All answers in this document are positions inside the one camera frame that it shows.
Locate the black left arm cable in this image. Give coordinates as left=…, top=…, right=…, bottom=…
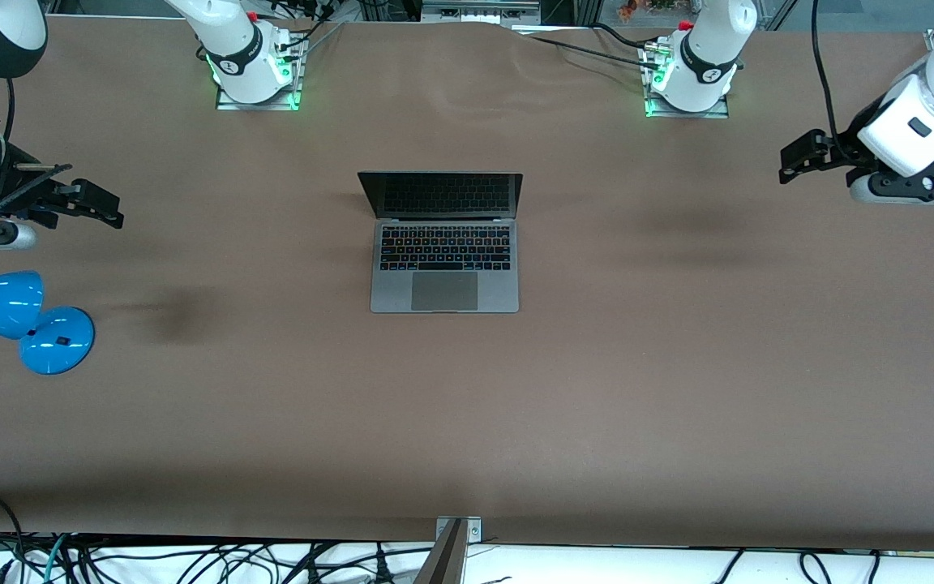
left=810, top=0, right=861, bottom=163

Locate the teal floor cable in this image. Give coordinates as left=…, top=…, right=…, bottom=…
left=42, top=533, right=72, bottom=584

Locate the blue desk lamp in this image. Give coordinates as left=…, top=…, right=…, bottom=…
left=0, top=270, right=96, bottom=376

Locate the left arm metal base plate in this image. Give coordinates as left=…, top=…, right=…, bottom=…
left=643, top=41, right=732, bottom=120

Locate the aluminium profile post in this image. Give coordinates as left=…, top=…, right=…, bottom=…
left=413, top=519, right=468, bottom=584

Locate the grey laptop computer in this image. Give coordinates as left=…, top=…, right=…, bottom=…
left=357, top=170, right=524, bottom=315

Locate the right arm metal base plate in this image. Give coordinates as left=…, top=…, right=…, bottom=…
left=215, top=36, right=304, bottom=112

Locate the small metal corner bracket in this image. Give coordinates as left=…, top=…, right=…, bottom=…
left=435, top=516, right=483, bottom=544

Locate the brown table cover sheet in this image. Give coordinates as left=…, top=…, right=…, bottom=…
left=0, top=15, right=934, bottom=554

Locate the long black table cable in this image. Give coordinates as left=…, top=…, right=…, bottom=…
left=516, top=31, right=666, bottom=74

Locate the black base power cable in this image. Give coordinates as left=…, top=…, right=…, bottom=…
left=271, top=4, right=336, bottom=51

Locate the grey metal control box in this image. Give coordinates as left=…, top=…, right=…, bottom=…
left=421, top=0, right=542, bottom=26

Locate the short curved black table cable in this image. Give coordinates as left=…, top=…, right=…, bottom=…
left=591, top=22, right=648, bottom=49

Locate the orange background object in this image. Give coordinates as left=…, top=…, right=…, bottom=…
left=616, top=0, right=680, bottom=22

